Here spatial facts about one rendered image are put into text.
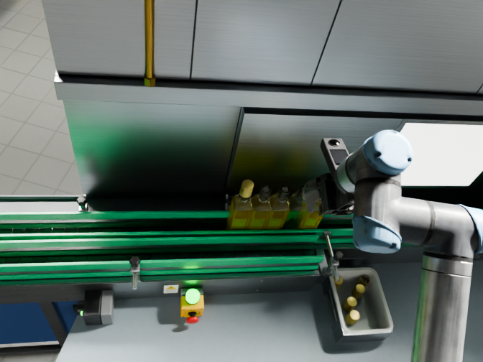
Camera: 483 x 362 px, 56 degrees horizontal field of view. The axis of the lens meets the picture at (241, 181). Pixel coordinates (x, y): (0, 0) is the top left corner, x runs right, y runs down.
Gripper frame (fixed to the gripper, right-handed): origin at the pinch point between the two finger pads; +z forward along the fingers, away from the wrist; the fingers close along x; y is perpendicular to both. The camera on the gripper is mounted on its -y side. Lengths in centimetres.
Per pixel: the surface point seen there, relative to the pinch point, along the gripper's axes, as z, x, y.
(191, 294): 45, -26, 19
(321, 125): 15.0, 9.4, -24.5
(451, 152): 25, 57, -21
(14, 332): 85, -87, 27
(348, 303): 47, 25, 24
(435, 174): 36, 58, -17
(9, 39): 205, -138, -172
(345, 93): 5.0, 13.0, -29.4
